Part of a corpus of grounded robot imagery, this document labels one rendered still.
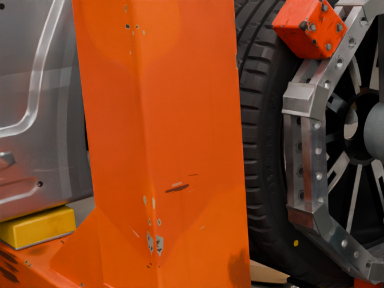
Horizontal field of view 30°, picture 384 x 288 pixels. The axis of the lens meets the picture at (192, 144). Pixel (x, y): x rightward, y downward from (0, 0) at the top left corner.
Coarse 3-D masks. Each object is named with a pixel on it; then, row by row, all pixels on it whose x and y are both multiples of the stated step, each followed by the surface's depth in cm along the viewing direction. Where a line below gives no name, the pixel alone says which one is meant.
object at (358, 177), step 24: (360, 48) 166; (360, 72) 170; (336, 96) 136; (360, 96) 146; (336, 120) 139; (360, 120) 148; (336, 144) 140; (360, 144) 149; (336, 168) 139; (360, 168) 143; (336, 192) 169; (360, 192) 165; (336, 216) 161; (360, 216) 158; (360, 240) 147
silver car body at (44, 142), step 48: (0, 0) 131; (48, 0) 137; (0, 48) 133; (48, 48) 136; (0, 96) 134; (48, 96) 137; (0, 144) 133; (48, 144) 139; (0, 192) 135; (48, 192) 140
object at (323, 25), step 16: (288, 0) 120; (304, 0) 117; (320, 0) 115; (288, 16) 117; (304, 16) 114; (320, 16) 115; (336, 16) 117; (288, 32) 117; (304, 32) 114; (320, 32) 116; (336, 32) 118; (304, 48) 119; (320, 48) 116; (336, 48) 119
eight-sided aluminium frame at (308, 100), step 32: (352, 0) 124; (352, 32) 120; (320, 64) 119; (288, 96) 120; (320, 96) 118; (288, 128) 122; (320, 128) 119; (288, 160) 123; (320, 160) 120; (288, 192) 125; (320, 192) 121; (320, 224) 122; (352, 256) 129
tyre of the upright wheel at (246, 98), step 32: (256, 0) 133; (256, 32) 127; (256, 64) 122; (288, 64) 124; (256, 96) 121; (256, 128) 122; (256, 160) 123; (256, 192) 124; (256, 224) 128; (288, 224) 130; (256, 256) 140; (288, 256) 131; (320, 256) 137
